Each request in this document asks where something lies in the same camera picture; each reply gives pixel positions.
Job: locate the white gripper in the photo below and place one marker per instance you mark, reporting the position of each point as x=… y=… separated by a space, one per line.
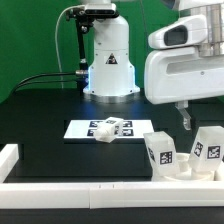
x=175 y=70

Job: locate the white round stool seat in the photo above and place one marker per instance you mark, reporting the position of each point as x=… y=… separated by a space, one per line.
x=187 y=174

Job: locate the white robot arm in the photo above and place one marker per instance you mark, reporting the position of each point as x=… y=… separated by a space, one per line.
x=111 y=76

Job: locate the white marker sheet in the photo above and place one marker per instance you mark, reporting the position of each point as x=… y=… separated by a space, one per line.
x=129 y=129

